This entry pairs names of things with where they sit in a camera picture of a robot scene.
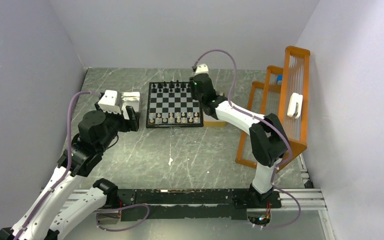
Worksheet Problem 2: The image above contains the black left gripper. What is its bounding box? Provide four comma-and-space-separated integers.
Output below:
94, 100, 140, 152

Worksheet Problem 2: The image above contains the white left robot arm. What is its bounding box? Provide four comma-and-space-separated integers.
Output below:
0, 106, 141, 240

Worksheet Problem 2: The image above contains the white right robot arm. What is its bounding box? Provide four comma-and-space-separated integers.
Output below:
189, 73, 292, 207

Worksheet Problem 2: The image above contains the yellow tray of white pieces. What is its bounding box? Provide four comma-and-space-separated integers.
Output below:
203, 114, 228, 127

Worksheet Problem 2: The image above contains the black white chess board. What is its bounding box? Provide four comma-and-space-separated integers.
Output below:
146, 86, 204, 128

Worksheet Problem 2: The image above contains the silver metal tray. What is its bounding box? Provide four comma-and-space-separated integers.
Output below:
120, 91, 142, 113

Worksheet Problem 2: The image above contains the blue cap bottle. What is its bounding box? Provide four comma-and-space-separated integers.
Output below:
276, 74, 283, 85

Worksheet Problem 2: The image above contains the orange wooden rack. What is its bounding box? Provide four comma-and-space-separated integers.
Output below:
247, 46, 311, 160

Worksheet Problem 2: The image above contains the white clip object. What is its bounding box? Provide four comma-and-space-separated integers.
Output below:
286, 92, 304, 119

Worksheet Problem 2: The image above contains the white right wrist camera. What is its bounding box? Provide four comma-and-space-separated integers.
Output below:
194, 63, 209, 76

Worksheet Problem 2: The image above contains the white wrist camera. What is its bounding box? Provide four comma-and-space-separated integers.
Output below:
194, 63, 209, 76
98, 90, 122, 115

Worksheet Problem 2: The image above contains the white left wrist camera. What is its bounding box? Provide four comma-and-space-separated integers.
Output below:
98, 90, 122, 115

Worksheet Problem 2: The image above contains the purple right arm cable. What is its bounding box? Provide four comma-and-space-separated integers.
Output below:
192, 49, 302, 230

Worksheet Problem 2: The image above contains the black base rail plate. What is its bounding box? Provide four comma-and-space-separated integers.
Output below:
117, 188, 282, 221

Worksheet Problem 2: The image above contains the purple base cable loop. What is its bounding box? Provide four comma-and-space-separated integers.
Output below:
95, 202, 151, 232

